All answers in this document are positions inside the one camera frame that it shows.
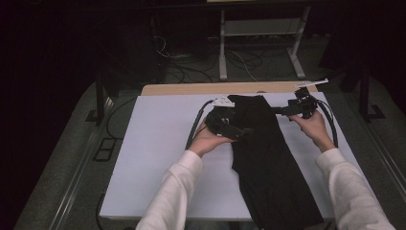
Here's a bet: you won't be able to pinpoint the wooden table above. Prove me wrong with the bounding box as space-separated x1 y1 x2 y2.
141 80 319 97

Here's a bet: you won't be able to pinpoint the black floor cable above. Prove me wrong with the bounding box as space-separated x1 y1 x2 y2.
105 97 138 140

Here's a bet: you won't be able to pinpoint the person's left hand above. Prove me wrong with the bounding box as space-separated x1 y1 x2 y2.
188 119 237 158

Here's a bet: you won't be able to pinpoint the white floor cable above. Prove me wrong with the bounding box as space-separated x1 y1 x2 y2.
229 49 259 82

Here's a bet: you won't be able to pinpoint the black metal stand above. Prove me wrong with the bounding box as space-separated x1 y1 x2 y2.
358 63 387 124
85 73 113 127

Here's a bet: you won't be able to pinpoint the tangle of black floor cables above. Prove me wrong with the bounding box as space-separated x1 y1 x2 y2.
166 52 221 84

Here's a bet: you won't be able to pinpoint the black pants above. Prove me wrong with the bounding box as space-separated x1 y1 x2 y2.
227 94 325 230

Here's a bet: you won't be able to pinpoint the thin black cable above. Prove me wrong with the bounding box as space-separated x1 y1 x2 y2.
95 191 108 230

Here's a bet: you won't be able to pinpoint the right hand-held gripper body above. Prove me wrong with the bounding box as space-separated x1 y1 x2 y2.
286 78 329 120

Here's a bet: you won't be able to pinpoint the white board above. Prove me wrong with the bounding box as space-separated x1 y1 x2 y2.
99 91 388 223

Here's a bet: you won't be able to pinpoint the person's right hand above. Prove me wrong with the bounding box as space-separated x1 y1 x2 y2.
288 109 336 153

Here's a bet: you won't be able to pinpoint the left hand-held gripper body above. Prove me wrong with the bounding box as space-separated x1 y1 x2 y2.
204 95 244 141

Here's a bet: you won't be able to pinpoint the metal floor rail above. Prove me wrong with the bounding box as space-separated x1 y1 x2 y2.
363 121 406 200
47 95 117 230

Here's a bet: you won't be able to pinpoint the white metal stand frame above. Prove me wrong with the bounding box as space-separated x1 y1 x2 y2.
218 6 312 81

